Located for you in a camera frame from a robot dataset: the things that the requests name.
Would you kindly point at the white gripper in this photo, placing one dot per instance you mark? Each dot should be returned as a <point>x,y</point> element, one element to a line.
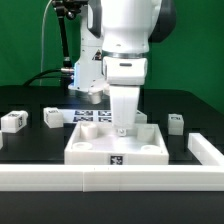
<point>124,77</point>

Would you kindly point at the white square tabletop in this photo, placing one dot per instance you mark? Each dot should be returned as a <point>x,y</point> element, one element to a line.
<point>96,143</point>

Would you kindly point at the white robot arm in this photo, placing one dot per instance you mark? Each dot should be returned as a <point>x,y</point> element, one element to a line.
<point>115,38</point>

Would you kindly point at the fiducial marker sheet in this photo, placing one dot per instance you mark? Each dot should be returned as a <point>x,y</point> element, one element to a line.
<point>74,116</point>

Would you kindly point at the white U-shaped fence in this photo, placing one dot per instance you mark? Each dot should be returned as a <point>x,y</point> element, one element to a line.
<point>209,176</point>

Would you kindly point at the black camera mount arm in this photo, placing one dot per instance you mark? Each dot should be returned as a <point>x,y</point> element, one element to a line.
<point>66,9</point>

